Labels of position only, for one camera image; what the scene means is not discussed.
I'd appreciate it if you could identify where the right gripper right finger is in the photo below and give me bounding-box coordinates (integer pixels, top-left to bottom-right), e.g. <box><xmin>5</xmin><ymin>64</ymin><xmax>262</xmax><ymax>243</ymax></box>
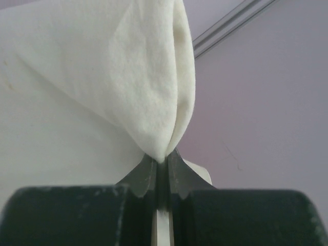
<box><xmin>167</xmin><ymin>151</ymin><xmax>327</xmax><ymax>245</ymax></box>

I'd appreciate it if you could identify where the cream white t shirt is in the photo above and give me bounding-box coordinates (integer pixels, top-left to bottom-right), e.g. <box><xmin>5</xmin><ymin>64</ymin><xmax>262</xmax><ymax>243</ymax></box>
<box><xmin>1</xmin><ymin>1</ymin><xmax>196</xmax><ymax>245</ymax></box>

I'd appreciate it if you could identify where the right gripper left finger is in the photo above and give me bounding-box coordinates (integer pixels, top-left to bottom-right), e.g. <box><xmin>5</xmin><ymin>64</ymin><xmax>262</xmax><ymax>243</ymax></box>
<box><xmin>1</xmin><ymin>156</ymin><xmax>157</xmax><ymax>245</ymax></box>

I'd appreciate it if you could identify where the right aluminium frame post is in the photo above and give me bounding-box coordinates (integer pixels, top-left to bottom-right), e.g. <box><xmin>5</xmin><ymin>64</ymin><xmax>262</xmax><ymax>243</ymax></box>
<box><xmin>193</xmin><ymin>0</ymin><xmax>275</xmax><ymax>59</ymax></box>

